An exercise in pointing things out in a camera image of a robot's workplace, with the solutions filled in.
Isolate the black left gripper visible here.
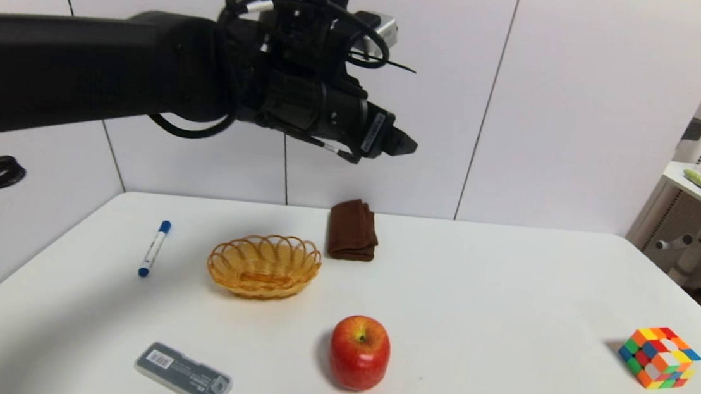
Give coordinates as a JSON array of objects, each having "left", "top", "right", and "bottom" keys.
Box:
[{"left": 312, "top": 80, "right": 424, "bottom": 169}]

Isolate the brown towel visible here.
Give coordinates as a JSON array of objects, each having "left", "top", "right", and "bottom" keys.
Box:
[{"left": 327, "top": 197, "right": 382, "bottom": 262}]

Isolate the yellow wicker basket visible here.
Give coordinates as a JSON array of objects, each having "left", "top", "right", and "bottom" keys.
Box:
[{"left": 204, "top": 229, "right": 324, "bottom": 304}]

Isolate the red apple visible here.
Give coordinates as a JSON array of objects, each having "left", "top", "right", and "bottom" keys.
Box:
[{"left": 326, "top": 313, "right": 394, "bottom": 394}]

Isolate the blue white marker pen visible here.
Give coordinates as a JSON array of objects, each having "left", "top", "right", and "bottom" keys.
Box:
[{"left": 137, "top": 218, "right": 173, "bottom": 280}]

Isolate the white side table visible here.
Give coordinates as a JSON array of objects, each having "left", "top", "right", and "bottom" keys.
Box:
[{"left": 622, "top": 158, "right": 701, "bottom": 292}]

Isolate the grey plastic case with barcode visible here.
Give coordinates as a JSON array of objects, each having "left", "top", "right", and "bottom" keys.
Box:
[{"left": 131, "top": 340, "right": 236, "bottom": 394}]

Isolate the colourful puzzle cube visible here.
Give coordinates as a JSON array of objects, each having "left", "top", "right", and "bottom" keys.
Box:
[{"left": 615, "top": 323, "right": 701, "bottom": 394}]

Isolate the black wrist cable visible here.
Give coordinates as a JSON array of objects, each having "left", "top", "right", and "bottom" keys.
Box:
[{"left": 214, "top": 0, "right": 424, "bottom": 77}]

